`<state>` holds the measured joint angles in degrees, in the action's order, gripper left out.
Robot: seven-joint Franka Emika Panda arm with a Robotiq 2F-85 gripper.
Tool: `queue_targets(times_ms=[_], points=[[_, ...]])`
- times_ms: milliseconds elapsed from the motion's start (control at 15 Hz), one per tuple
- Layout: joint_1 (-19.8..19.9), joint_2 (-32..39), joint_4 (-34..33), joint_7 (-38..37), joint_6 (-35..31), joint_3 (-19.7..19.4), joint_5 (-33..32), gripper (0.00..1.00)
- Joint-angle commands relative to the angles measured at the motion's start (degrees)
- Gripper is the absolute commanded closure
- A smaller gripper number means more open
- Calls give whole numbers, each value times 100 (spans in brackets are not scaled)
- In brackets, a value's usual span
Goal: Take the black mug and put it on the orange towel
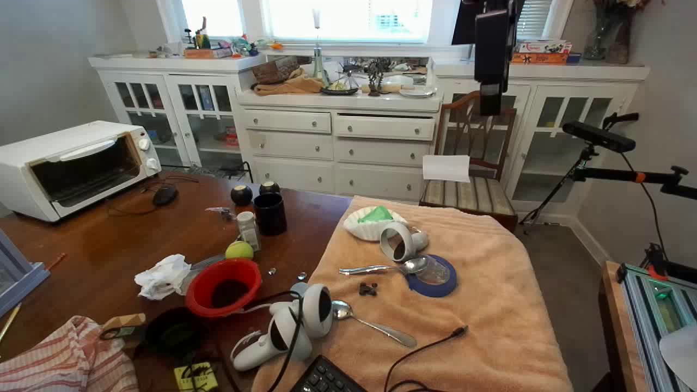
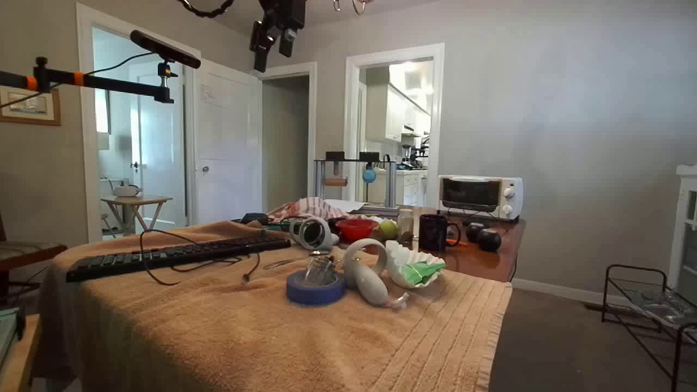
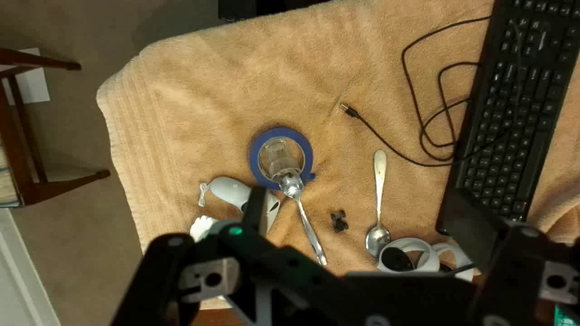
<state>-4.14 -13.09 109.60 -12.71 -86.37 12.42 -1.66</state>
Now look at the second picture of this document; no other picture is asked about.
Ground clear glass piece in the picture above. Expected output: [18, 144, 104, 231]
[302, 247, 341, 286]

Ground blue tape roll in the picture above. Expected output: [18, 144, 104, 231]
[284, 268, 349, 306]

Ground white toaster oven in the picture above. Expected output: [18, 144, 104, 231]
[436, 172, 525, 222]

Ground green foil packet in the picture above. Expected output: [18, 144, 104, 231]
[398, 258, 447, 286]

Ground red bowl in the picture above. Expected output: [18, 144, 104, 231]
[333, 216, 379, 245]

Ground white glass-front side cabinet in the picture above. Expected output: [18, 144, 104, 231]
[667, 163, 697, 291]

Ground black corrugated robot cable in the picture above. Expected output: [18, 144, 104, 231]
[177, 0, 237, 20]

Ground black bar camera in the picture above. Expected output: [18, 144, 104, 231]
[128, 27, 203, 72]

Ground ceiling light fixture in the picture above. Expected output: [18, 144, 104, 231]
[331, 0, 378, 17]

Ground tan orange terry towel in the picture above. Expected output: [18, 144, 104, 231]
[30, 220, 515, 392]

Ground thin black cable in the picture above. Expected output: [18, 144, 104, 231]
[136, 225, 264, 286]

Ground yellow-green tennis ball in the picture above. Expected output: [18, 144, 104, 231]
[374, 217, 402, 241]

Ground small wooden folding table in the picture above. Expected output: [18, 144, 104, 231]
[100, 193, 174, 234]

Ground light wooden box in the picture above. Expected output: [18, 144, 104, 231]
[0, 303, 41, 392]

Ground dark wooden chair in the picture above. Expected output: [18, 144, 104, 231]
[0, 216, 69, 306]

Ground metal frame stand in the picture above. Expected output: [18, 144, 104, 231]
[311, 149, 402, 208]

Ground dark round ball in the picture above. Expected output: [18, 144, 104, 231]
[464, 220, 488, 245]
[477, 225, 506, 255]

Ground white teapot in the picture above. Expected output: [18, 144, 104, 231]
[110, 178, 145, 199]

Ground framed wall picture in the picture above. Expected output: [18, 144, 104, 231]
[0, 85, 64, 127]

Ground white panel door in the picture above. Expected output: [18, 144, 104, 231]
[184, 59, 265, 225]

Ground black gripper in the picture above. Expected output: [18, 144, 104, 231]
[249, 0, 309, 73]

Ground black wire rack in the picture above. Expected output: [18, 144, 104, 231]
[600, 261, 697, 392]

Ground small spice jar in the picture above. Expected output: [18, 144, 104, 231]
[397, 205, 419, 247]

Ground red white striped cloth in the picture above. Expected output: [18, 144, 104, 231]
[268, 193, 351, 223]

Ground white paper coffee filter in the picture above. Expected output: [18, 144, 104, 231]
[382, 237, 449, 291]

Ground black mug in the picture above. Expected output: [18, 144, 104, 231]
[419, 211, 464, 255]

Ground black computer keyboard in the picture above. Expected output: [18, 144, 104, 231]
[64, 232, 295, 285]

